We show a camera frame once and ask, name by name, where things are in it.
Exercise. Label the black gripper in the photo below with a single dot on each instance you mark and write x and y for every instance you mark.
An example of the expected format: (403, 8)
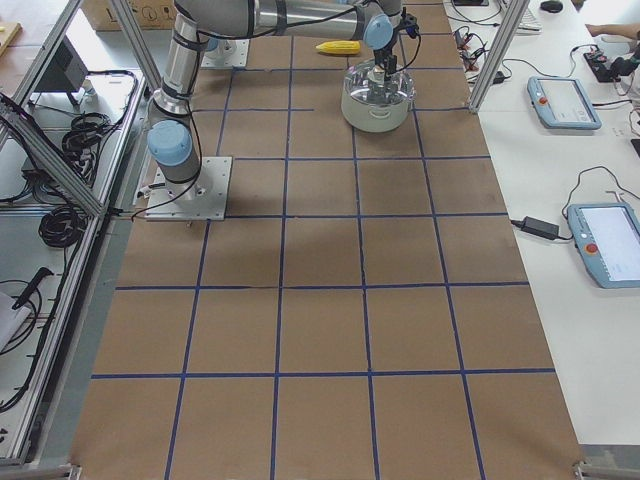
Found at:
(384, 54)

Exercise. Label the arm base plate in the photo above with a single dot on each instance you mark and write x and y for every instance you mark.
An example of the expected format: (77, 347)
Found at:
(206, 200)
(225, 54)

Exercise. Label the blue teach pendant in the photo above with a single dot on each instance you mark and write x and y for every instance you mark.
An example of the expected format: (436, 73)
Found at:
(562, 103)
(606, 236)

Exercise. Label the near blue teach pendant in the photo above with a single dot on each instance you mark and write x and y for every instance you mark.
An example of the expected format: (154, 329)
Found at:
(606, 236)

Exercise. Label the black electronics board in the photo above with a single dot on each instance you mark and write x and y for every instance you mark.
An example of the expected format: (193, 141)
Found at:
(607, 69)

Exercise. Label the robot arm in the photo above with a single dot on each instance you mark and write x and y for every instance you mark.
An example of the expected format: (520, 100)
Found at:
(172, 140)

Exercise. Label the glass pot lid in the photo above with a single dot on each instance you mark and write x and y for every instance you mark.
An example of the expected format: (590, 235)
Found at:
(369, 84)

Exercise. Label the pale green cooking pot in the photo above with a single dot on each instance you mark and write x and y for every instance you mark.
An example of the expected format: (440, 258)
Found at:
(374, 119)

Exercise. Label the brown paper table mat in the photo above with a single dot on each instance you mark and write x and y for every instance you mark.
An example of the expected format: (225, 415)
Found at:
(362, 312)

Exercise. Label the aluminium frame rail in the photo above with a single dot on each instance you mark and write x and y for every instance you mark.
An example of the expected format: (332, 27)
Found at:
(22, 126)

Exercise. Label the black power brick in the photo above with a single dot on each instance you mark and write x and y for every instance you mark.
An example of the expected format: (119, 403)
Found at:
(540, 228)

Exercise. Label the far blue teach pendant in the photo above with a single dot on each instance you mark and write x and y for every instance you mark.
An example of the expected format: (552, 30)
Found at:
(562, 103)

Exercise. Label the cardboard box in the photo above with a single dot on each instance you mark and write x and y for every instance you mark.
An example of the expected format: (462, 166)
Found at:
(150, 14)

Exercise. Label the aluminium frame post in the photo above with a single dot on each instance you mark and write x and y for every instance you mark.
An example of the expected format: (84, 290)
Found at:
(497, 51)

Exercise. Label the yellow corn cob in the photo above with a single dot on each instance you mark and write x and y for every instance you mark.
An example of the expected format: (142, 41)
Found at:
(339, 48)

